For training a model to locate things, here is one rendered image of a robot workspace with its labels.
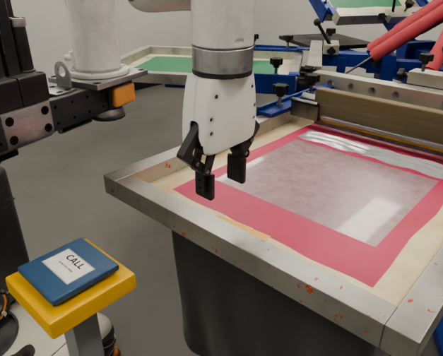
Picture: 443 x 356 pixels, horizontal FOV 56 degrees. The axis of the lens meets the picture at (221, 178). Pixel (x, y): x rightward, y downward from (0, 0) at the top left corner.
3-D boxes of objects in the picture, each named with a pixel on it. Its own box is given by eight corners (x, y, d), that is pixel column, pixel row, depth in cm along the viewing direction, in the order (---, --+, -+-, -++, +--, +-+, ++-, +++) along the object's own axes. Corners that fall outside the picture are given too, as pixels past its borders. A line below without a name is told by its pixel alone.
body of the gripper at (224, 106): (227, 50, 57) (226, 128, 62) (170, 62, 50) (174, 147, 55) (271, 58, 52) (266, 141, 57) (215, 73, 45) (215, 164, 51)
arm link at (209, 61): (227, 36, 56) (227, 57, 57) (179, 44, 50) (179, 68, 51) (273, 43, 51) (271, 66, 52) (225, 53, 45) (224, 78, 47)
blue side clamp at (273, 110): (270, 135, 110) (271, 110, 107) (255, 131, 113) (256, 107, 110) (327, 110, 130) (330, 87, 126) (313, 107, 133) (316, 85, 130)
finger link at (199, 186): (198, 147, 55) (198, 191, 58) (180, 155, 53) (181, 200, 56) (215, 155, 53) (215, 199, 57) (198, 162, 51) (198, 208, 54)
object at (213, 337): (341, 480, 74) (384, 298, 55) (173, 342, 101) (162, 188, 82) (350, 466, 76) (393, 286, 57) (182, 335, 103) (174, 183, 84)
